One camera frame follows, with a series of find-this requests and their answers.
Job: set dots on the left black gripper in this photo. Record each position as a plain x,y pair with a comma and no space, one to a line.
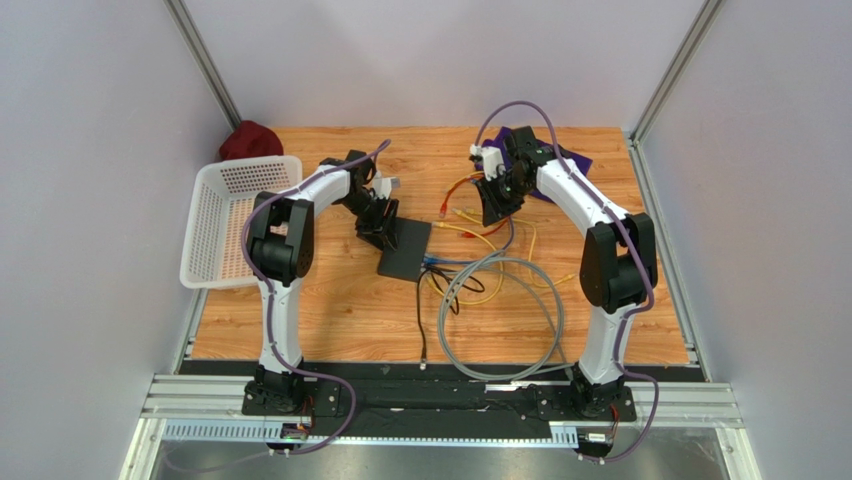
374,232

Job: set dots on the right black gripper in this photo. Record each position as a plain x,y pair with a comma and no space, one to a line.
500,196

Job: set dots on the black network switch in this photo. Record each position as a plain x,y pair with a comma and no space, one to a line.
405,262

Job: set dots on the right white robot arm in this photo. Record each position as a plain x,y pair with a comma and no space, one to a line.
618,269

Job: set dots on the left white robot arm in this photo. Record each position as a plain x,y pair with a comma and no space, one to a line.
279,247

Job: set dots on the dark red cloth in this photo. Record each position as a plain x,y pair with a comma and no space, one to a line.
250,140

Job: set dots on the white plastic basket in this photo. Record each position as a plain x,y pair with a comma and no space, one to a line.
223,197

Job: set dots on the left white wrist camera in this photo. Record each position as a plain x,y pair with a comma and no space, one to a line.
383,186

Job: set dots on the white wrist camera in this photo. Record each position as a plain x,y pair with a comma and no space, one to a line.
383,186
489,159

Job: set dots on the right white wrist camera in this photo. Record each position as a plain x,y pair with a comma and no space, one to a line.
489,159

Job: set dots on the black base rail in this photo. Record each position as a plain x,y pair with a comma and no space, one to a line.
404,401

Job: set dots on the aluminium frame rail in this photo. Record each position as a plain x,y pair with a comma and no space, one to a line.
208,408

